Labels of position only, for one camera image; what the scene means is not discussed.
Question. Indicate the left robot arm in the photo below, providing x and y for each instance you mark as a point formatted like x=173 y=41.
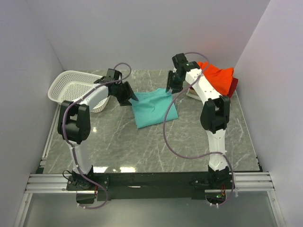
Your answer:
x=74 y=123

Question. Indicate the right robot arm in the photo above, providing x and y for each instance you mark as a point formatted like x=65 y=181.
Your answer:
x=214 y=117

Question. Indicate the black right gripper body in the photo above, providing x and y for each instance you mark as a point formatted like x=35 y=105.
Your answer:
x=175 y=82

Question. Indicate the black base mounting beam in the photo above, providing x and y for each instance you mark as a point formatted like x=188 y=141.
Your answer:
x=116 y=186

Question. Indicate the teal t-shirt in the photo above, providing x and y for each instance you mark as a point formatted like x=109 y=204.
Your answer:
x=152 y=107

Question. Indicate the folded beige t-shirt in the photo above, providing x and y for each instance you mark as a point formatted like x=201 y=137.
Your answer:
x=192 y=91

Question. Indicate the white perforated plastic basket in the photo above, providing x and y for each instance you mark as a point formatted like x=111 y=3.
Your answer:
x=71 y=86

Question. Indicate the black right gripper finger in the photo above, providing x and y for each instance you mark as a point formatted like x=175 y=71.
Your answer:
x=168 y=81
x=176 y=90

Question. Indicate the folded white t-shirt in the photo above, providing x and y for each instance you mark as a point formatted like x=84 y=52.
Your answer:
x=194 y=96

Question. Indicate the folded orange t-shirt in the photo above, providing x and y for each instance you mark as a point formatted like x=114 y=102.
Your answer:
x=220 y=79

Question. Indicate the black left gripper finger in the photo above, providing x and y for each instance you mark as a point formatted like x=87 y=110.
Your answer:
x=124 y=102
x=129 y=92

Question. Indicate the folded dark red t-shirt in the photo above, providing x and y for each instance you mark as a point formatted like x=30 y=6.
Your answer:
x=233 y=86

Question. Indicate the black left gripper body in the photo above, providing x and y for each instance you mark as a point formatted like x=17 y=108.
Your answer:
x=120 y=92

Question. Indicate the aluminium extrusion rail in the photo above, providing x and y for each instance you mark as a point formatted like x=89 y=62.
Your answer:
x=56 y=183

